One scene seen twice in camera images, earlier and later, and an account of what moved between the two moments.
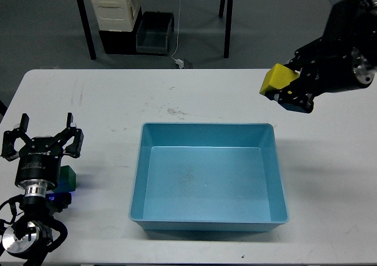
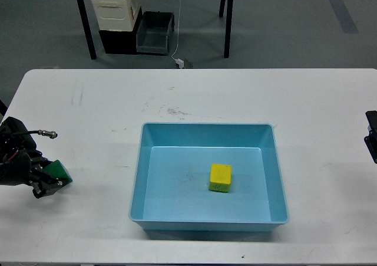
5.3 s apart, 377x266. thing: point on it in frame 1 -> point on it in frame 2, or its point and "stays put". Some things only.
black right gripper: x=335 y=65 -> x=370 y=140
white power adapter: x=179 y=62 stays put
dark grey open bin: x=152 y=36 stays put
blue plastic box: x=208 y=177 stays put
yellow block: x=277 y=77 -> x=220 y=177
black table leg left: x=83 y=13 stays put
